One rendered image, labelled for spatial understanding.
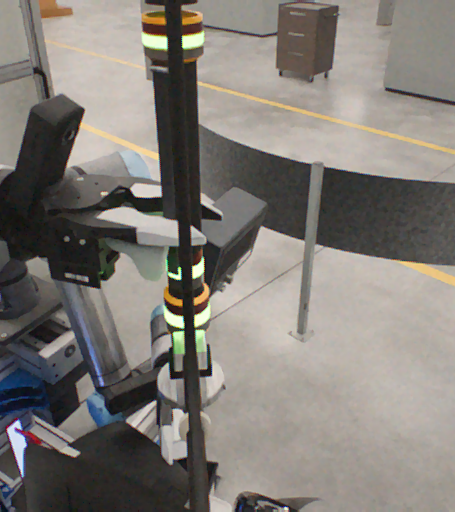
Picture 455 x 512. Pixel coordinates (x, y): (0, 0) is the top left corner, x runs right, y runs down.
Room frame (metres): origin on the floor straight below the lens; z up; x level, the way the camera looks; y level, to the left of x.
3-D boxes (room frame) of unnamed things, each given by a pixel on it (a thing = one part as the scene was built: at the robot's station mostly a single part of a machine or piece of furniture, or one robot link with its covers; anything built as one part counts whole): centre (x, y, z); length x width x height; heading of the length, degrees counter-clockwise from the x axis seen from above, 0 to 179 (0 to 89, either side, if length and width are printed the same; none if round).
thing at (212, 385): (0.40, 0.04, 1.50); 0.09 x 0.07 x 0.10; 6
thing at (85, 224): (0.40, 0.11, 1.65); 0.09 x 0.05 x 0.02; 62
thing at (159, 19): (0.41, 0.04, 1.80); 0.04 x 0.04 x 0.03
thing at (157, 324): (0.81, 0.12, 1.17); 0.11 x 0.08 x 0.09; 8
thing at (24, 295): (1.09, 0.56, 1.09); 0.15 x 0.15 x 0.10
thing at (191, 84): (0.41, 0.04, 1.68); 0.03 x 0.03 x 0.21
